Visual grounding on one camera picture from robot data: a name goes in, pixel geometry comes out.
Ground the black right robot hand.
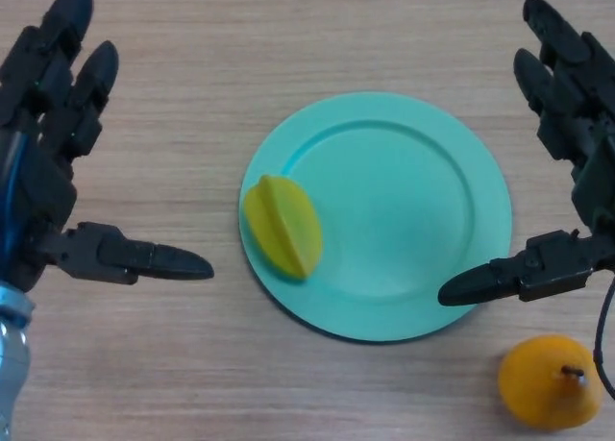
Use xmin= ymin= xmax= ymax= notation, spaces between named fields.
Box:
xmin=437 ymin=0 xmax=615 ymax=306

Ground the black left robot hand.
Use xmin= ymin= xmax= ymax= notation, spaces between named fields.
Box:
xmin=0 ymin=0 xmax=215 ymax=294

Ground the yellow starfruit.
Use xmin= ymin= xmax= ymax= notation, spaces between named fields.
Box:
xmin=243 ymin=174 xmax=323 ymax=282

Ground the green round plate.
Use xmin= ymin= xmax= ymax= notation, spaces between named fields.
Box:
xmin=238 ymin=91 xmax=513 ymax=342

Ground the orange pear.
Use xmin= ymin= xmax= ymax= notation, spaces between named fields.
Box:
xmin=497 ymin=333 xmax=604 ymax=430

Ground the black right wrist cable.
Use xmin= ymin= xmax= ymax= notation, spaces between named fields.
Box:
xmin=593 ymin=277 xmax=615 ymax=400

